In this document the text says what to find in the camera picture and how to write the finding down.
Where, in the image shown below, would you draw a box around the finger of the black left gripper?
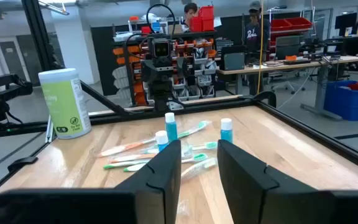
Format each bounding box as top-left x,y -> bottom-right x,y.
162,76 -> 174,94
150,76 -> 162,94

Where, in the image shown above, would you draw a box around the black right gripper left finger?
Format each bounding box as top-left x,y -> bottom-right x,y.
0,139 -> 182,224

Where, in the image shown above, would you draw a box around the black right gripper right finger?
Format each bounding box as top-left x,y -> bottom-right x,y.
217,139 -> 358,224

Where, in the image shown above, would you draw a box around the blue plastic cup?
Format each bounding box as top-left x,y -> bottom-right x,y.
164,112 -> 178,143

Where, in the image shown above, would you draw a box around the pile of toothbrushes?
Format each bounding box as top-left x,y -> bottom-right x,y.
123,152 -> 209,173

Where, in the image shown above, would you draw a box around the black parts rack orange bins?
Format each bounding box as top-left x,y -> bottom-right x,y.
113,30 -> 218,106

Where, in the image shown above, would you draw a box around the small grey monitor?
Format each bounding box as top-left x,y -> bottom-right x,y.
221,45 -> 247,72

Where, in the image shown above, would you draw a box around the person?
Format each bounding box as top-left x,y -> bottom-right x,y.
245,1 -> 272,96
180,2 -> 199,34

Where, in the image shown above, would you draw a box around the black partition panel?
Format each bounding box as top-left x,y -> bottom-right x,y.
91,24 -> 130,96

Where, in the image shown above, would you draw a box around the green plastic cup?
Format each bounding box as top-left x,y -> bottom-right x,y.
38,67 -> 92,140

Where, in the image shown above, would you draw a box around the wide red storage bin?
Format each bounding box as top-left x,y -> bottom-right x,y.
286,17 -> 313,31
270,18 -> 293,32

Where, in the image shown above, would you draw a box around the grey office chair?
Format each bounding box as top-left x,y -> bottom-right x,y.
270,35 -> 306,94

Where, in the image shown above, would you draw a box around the wooden desk metal legs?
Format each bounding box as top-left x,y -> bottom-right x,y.
216,55 -> 358,121

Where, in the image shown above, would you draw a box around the blue plastic tote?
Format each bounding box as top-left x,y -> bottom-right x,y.
323,80 -> 358,121

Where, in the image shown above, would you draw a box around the grey door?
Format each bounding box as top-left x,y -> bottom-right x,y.
0,35 -> 30,85

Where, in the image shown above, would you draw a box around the black monitor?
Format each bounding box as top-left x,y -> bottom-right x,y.
334,12 -> 358,37

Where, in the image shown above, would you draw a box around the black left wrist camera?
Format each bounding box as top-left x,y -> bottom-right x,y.
152,37 -> 173,59

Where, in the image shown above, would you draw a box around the black left wrist camera cable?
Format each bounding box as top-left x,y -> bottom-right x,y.
146,3 -> 177,40

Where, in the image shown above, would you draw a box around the yellow hanging cable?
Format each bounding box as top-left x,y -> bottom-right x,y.
256,0 -> 265,95

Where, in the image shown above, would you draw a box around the black aluminium table frame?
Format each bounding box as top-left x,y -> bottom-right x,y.
0,0 -> 358,200

